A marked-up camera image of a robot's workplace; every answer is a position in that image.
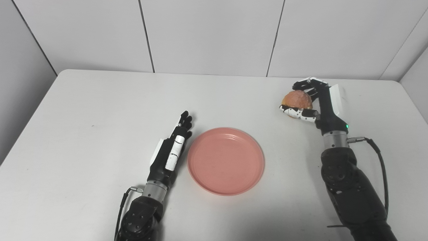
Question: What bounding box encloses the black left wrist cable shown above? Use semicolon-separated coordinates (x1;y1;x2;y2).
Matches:
114;186;144;241

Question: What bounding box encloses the cream puff pastry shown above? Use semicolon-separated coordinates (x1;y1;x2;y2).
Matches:
283;90;313;111

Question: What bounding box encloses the pink round plate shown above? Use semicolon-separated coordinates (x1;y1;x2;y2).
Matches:
187;127;265;196

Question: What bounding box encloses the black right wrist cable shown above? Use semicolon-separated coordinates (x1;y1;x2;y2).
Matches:
347;136;390;215

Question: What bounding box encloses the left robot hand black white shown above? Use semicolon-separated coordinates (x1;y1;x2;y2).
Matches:
147;111;193;186

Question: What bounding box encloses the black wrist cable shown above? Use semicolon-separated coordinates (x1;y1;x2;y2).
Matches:
347;136;390;215
114;186;144;241

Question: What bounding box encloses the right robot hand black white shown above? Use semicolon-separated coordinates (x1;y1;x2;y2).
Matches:
279;77;349;136

